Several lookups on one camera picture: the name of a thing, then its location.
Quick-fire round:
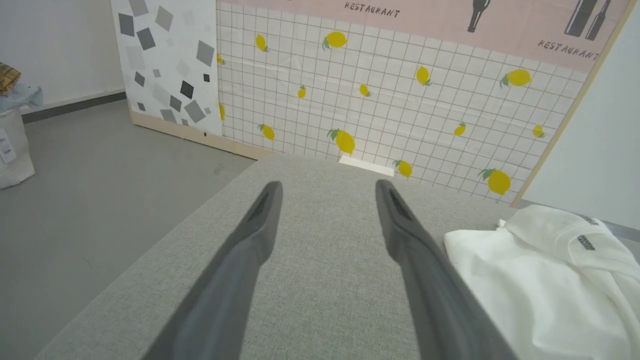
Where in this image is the grey squares print panel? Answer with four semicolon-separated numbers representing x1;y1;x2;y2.
110;0;224;142

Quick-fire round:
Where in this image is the clothes pile in bag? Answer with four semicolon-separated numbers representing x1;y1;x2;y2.
0;61;44;114

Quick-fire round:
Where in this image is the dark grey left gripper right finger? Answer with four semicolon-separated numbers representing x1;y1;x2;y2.
375;179;519;360

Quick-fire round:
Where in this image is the white block behind sofa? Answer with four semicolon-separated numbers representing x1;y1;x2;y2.
338;155;396;178

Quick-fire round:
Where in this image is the white garment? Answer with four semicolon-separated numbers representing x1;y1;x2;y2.
444;204;640;360

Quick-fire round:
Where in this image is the white laundry bag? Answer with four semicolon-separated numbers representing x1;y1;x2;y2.
0;106;36;190

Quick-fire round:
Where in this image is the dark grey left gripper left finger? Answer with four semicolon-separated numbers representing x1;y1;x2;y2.
144;180;284;360

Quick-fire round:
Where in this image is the lemon print backdrop panel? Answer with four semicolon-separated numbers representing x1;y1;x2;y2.
215;0;637;206

